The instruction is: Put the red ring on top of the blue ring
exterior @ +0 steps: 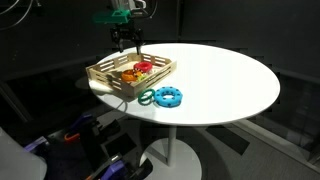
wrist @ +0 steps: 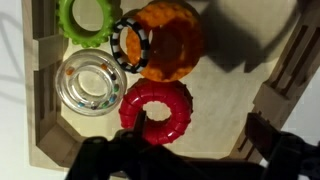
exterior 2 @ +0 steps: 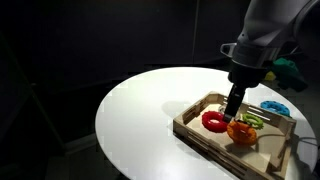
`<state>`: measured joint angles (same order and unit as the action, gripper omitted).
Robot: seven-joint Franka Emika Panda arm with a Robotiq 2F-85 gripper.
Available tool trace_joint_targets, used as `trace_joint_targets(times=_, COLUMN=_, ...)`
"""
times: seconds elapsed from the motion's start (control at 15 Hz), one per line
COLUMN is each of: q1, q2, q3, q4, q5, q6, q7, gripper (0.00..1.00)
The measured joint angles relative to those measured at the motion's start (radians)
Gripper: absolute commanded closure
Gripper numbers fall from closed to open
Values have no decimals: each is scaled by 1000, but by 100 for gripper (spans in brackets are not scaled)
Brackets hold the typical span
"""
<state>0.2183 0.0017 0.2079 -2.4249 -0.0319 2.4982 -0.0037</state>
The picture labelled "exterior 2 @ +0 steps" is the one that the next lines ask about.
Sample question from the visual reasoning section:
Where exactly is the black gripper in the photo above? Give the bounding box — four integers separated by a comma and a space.
222, 59, 268, 124

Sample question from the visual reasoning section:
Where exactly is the clear shiny ring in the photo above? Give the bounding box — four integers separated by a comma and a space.
217, 104, 230, 114

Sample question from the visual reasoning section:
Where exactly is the blue rubber ring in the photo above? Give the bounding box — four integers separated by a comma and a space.
259, 100, 291, 118

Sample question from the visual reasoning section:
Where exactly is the red rubber ring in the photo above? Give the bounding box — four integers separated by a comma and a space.
201, 110, 230, 134

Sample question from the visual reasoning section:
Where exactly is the green rubber ring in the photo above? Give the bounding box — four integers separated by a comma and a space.
241, 113, 265, 130

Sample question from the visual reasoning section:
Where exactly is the wooden slatted tray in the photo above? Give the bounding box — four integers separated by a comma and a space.
172, 91, 297, 180

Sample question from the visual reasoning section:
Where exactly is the teal green object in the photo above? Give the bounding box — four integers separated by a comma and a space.
270, 57, 309, 93

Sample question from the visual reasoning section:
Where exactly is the orange rubber ring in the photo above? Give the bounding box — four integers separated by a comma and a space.
226, 120, 259, 146

